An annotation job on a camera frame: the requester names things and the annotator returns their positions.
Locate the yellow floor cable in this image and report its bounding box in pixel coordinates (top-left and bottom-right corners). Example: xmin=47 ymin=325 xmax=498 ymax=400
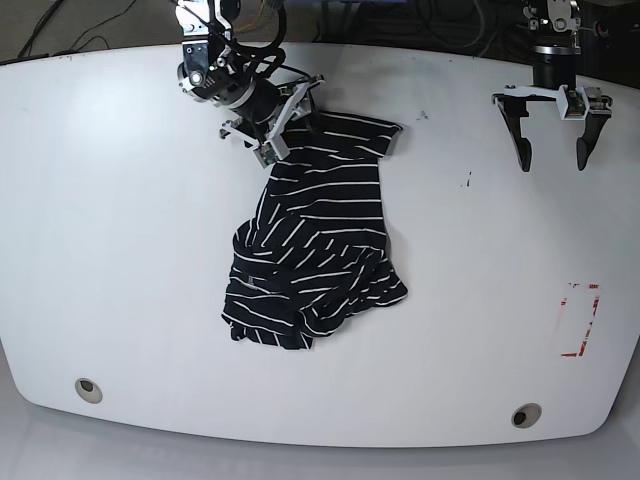
xmin=239 ymin=0 xmax=279 ymax=31

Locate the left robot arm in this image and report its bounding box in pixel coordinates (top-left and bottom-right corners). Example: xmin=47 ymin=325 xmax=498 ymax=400
xmin=492 ymin=1 xmax=613 ymax=172

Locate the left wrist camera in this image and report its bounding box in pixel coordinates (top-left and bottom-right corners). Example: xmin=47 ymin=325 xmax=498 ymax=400
xmin=556 ymin=85 xmax=590 ymax=120

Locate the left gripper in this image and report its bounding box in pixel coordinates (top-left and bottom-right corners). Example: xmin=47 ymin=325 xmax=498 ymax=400
xmin=492 ymin=85 xmax=612 ymax=172

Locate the right table cable grommet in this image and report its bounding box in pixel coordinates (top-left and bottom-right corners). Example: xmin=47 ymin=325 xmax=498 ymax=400
xmin=511 ymin=403 xmax=542 ymax=429

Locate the red tape rectangle marking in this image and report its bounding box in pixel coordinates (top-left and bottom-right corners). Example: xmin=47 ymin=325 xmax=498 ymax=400
xmin=554 ymin=283 xmax=601 ymax=358

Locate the black white striped t-shirt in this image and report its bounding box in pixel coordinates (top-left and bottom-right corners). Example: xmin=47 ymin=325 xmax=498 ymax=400
xmin=221 ymin=112 xmax=408 ymax=350

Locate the table cable grommet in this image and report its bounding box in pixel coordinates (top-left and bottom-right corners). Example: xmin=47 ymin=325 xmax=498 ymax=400
xmin=511 ymin=403 xmax=542 ymax=429
xmin=75 ymin=378 xmax=103 ymax=404

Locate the left table cable grommet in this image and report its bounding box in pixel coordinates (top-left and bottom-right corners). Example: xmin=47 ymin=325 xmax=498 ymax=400
xmin=75 ymin=378 xmax=103 ymax=404

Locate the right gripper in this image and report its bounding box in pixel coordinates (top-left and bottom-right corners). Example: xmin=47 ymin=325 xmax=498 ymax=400
xmin=219 ymin=75 xmax=325 ymax=150

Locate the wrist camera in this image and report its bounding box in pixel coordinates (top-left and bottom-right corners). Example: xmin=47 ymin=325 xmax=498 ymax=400
xmin=556 ymin=85 xmax=590 ymax=120
xmin=253 ymin=139 xmax=290 ymax=168

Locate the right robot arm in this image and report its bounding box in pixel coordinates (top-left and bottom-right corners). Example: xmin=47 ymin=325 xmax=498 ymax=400
xmin=174 ymin=1 xmax=324 ymax=164

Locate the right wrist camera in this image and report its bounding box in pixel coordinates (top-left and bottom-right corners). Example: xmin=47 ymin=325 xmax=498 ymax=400
xmin=253 ymin=139 xmax=290 ymax=168

